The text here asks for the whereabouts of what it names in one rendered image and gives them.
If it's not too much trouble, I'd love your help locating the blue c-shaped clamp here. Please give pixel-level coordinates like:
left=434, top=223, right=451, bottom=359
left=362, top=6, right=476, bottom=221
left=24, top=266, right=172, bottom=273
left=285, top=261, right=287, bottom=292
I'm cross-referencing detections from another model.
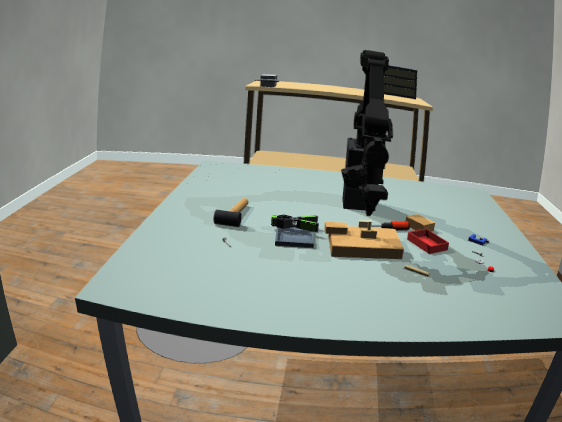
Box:
left=468, top=234, right=489, bottom=246

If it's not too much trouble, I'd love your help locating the red shallow tray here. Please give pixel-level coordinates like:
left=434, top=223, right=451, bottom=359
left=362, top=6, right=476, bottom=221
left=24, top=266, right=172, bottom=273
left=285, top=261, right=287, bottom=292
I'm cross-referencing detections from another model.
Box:
left=407, top=229, right=449, bottom=254

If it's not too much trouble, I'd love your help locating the tan wooden block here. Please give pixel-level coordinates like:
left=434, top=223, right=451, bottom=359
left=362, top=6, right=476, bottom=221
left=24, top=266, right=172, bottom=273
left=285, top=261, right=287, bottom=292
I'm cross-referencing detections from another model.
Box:
left=406, top=214, right=435, bottom=232

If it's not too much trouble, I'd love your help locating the black mallet with wooden handle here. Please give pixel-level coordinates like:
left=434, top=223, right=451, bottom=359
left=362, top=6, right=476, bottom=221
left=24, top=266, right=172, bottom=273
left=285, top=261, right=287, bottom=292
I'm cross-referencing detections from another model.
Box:
left=214, top=198, right=249, bottom=227

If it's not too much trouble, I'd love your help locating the tan wooden rod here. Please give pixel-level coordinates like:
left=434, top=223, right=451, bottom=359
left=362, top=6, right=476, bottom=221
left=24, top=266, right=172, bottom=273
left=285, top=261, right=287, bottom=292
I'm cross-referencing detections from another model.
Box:
left=404, top=265, right=430, bottom=277

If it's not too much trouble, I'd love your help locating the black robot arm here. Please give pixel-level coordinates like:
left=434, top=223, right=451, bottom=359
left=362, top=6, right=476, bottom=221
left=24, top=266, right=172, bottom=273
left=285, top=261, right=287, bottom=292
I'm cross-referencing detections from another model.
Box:
left=341, top=50, right=393, bottom=184

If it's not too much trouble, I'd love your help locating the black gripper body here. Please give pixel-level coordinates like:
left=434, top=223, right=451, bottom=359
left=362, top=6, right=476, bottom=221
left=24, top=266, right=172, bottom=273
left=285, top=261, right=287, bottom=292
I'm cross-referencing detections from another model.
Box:
left=361, top=157, right=388, bottom=200

